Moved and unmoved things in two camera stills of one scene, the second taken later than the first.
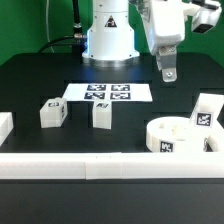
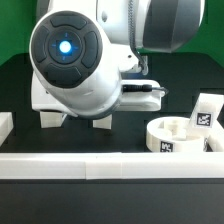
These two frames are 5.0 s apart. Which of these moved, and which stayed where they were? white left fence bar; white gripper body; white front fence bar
Moved: white gripper body
Stayed: white left fence bar; white front fence bar
